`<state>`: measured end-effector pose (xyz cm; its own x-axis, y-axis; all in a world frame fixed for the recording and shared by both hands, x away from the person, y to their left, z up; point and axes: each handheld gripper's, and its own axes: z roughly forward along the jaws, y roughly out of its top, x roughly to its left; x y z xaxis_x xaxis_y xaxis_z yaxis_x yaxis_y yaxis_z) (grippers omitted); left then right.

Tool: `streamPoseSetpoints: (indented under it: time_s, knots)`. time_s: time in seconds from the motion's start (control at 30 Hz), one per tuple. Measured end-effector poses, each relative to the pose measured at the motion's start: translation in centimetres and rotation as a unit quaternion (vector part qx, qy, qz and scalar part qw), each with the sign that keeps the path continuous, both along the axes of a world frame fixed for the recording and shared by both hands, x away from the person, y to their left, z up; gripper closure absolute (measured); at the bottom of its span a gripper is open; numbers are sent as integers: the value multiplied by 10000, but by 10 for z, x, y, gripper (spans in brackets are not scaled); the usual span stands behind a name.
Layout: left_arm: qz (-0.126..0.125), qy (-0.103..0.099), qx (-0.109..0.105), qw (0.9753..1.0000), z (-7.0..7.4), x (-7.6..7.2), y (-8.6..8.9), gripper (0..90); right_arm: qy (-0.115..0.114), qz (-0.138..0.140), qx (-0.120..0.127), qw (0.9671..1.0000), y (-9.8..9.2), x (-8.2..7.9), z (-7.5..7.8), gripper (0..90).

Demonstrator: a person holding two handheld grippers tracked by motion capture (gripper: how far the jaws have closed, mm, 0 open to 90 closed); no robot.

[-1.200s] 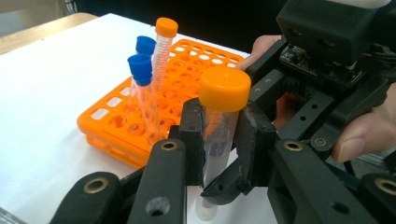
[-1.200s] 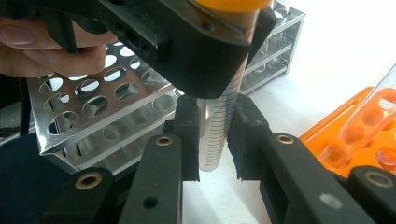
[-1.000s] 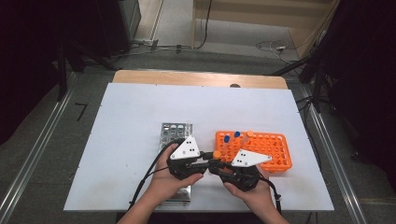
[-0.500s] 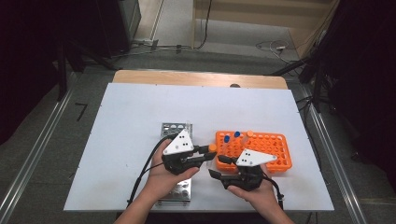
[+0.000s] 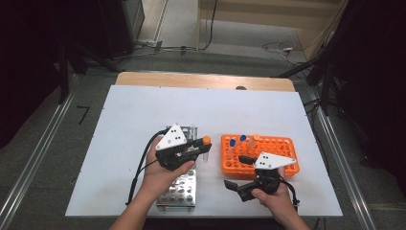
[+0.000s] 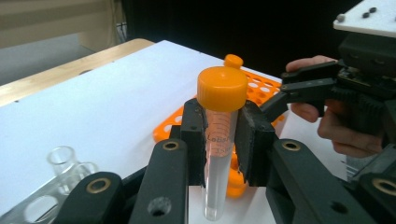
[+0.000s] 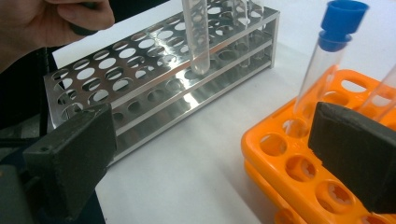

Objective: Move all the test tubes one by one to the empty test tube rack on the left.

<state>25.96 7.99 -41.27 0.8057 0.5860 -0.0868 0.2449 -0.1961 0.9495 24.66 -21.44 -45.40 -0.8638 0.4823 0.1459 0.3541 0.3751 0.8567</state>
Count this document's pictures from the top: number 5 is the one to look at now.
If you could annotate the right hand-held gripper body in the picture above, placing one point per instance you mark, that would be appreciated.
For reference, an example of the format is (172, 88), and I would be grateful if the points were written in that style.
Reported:
(271, 161)

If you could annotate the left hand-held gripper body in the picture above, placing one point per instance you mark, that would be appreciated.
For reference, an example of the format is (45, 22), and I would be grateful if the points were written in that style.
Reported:
(172, 140)

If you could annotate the clear test tube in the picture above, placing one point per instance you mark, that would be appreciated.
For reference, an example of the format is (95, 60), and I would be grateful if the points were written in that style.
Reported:
(192, 128)

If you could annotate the orange plastic tube rack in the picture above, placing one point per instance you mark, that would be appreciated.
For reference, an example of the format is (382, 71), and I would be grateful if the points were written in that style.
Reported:
(281, 147)

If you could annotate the blue-capped test tube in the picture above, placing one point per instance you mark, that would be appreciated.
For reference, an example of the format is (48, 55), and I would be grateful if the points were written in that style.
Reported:
(243, 138)
(232, 142)

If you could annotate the metal tube rack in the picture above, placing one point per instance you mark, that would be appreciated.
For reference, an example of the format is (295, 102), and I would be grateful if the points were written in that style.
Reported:
(180, 191)

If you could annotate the person's left hand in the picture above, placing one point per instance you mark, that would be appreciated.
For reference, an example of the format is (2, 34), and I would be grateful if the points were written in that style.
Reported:
(156, 179)

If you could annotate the person's right hand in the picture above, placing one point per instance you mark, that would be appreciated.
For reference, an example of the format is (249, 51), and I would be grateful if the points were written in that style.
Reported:
(281, 202)

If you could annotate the white board sheet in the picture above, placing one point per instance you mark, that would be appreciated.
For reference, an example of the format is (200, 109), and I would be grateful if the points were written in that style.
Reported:
(191, 105)

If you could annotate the black metal stand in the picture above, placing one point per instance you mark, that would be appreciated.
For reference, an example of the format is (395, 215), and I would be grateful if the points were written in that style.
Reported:
(325, 92)
(63, 73)

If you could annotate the light wooden partition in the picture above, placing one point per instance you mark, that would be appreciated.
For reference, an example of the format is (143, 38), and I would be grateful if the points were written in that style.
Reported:
(198, 25)

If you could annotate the dark cabinet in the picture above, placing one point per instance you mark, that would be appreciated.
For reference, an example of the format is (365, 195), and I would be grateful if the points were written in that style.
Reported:
(127, 22)

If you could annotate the metal floor rail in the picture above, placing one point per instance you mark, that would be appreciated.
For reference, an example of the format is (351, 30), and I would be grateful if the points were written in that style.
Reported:
(35, 159)
(348, 179)

